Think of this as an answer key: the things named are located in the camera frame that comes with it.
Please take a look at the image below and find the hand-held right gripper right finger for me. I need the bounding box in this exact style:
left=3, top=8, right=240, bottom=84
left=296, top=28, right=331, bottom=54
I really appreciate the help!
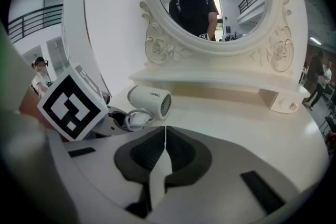
left=151, top=125, right=300, bottom=224

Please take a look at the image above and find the person's left forearm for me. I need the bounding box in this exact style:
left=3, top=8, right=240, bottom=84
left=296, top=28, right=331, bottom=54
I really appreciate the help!
left=19, top=86, right=55, bottom=130

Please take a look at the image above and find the white hair dryer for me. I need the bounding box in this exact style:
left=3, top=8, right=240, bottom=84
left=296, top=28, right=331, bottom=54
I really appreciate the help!
left=125, top=84, right=173, bottom=132

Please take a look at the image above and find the black balcony railing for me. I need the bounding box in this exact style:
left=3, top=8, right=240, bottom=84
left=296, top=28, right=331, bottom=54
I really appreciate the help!
left=7, top=3, right=64, bottom=45

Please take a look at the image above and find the oval white-framed mirror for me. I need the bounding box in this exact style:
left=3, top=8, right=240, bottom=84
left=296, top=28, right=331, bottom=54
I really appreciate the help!
left=141, top=0, right=274, bottom=58

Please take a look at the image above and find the black office chair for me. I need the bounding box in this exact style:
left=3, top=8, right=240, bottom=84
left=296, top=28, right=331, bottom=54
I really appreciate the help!
left=318, top=80, right=336, bottom=148

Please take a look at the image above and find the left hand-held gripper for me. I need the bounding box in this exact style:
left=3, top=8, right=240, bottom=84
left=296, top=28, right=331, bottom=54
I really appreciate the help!
left=37, top=62, right=132, bottom=143

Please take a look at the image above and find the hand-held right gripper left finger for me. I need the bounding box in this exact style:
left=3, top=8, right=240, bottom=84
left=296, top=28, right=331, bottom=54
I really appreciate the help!
left=62, top=125, right=167, bottom=224

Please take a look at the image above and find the white shelf unit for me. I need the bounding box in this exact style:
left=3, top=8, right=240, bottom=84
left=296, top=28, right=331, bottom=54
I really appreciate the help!
left=61, top=0, right=111, bottom=98

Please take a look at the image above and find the cream ornate dressing table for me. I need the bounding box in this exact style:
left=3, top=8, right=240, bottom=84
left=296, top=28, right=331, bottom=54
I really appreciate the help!
left=110, top=0, right=332, bottom=194

